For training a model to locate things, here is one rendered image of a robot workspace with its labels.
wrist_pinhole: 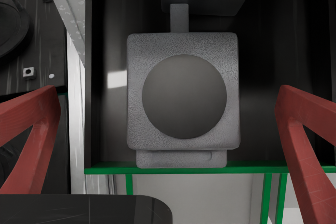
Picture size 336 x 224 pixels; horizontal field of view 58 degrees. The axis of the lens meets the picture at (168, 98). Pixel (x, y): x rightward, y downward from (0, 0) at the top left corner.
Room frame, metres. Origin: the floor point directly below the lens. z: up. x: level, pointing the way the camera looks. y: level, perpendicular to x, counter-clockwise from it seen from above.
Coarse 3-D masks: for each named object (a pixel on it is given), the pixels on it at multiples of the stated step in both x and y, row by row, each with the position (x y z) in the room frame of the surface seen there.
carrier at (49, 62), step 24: (0, 0) 0.40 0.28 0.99; (24, 0) 0.42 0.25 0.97; (0, 24) 0.34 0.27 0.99; (24, 24) 0.34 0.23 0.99; (48, 24) 0.36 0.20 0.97; (0, 48) 0.30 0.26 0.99; (24, 48) 0.31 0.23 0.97; (48, 48) 0.31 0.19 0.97; (0, 72) 0.26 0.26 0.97; (48, 72) 0.26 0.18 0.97; (0, 96) 0.22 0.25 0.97
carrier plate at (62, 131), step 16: (64, 96) 0.22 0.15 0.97; (64, 112) 0.19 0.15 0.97; (64, 128) 0.17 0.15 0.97; (16, 144) 0.15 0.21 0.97; (64, 144) 0.14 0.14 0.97; (64, 160) 0.12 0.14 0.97; (48, 176) 0.10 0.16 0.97; (64, 176) 0.10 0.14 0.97; (48, 192) 0.08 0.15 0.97; (64, 192) 0.08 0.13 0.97
